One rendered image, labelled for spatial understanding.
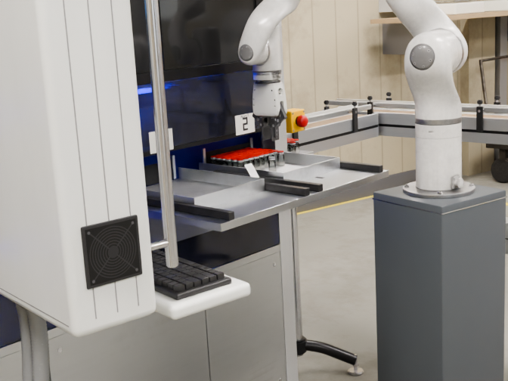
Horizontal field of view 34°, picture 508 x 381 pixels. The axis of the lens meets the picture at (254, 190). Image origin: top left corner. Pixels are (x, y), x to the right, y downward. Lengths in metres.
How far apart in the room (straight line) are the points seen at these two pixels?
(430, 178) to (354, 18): 3.63
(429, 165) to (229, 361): 0.92
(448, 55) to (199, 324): 1.07
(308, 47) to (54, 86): 4.14
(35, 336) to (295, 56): 3.84
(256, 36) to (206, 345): 0.94
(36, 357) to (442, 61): 1.18
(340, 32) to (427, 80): 3.57
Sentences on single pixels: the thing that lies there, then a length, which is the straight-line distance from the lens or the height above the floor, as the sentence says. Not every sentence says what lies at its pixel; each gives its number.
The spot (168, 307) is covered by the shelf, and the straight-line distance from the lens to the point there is 1.64.
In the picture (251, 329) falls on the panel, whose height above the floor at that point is 0.36.
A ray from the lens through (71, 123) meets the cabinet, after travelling 1.44.
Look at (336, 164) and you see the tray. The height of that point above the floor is 0.90.
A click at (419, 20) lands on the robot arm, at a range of 2.22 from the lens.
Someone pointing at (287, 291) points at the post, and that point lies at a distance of 2.78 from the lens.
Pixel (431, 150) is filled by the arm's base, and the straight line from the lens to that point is 2.17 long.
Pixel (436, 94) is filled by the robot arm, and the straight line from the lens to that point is 2.14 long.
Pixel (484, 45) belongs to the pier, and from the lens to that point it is 6.59.
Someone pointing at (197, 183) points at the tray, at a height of 0.88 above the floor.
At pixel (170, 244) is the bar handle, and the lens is 1.59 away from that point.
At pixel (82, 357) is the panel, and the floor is 0.49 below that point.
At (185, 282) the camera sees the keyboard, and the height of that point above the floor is 0.83.
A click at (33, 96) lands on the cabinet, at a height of 1.24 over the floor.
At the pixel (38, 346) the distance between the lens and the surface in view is 1.85.
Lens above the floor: 1.36
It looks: 13 degrees down
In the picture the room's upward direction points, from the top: 3 degrees counter-clockwise
